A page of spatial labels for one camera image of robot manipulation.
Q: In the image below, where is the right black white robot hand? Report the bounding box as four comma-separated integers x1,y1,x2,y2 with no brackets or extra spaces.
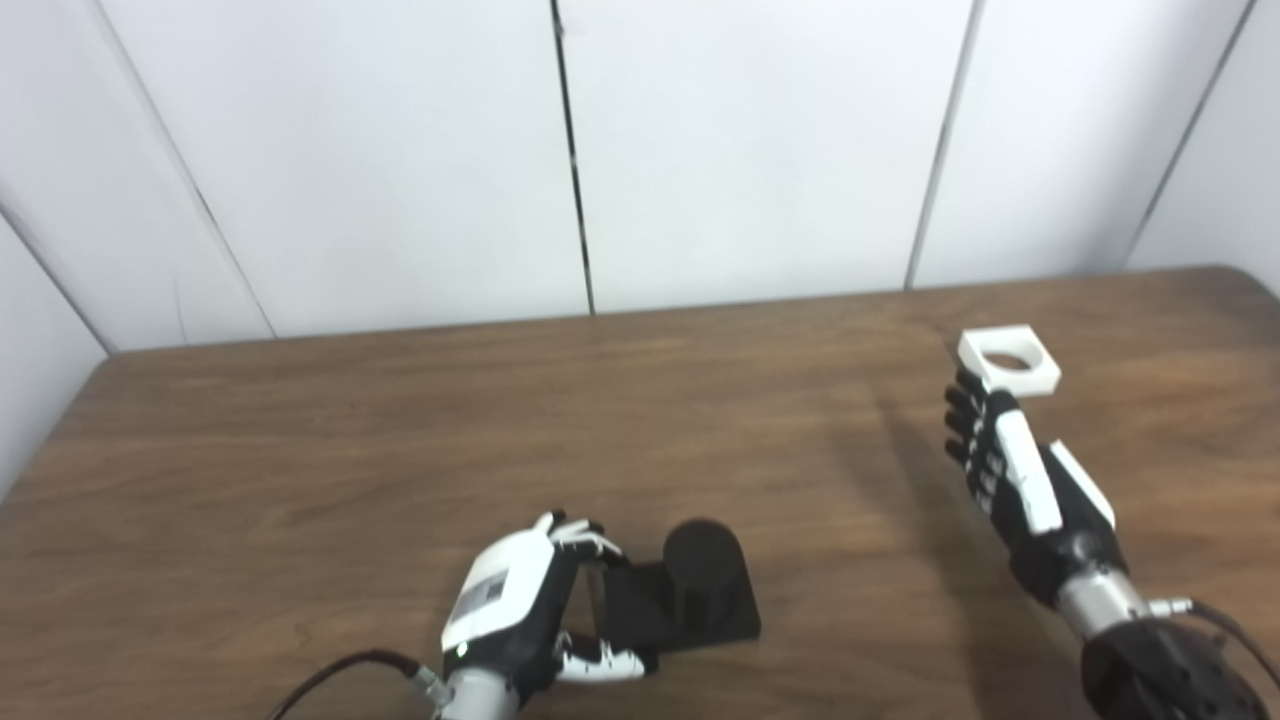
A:
944,366,1129,609

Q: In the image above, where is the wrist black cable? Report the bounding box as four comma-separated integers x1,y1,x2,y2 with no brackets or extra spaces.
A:
1145,597,1280,691
265,650,446,720

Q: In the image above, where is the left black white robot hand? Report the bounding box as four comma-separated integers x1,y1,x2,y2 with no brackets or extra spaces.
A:
441,511,656,701

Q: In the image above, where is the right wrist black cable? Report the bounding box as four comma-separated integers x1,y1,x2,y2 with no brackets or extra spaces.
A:
1145,597,1280,691

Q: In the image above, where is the white square piece with hole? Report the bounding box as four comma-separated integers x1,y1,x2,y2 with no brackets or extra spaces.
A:
957,325,1062,397

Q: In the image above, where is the black peg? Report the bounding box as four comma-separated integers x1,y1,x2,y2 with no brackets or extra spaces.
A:
600,518,763,656

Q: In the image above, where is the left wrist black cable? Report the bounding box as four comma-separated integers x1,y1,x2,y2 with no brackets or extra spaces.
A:
265,650,446,720

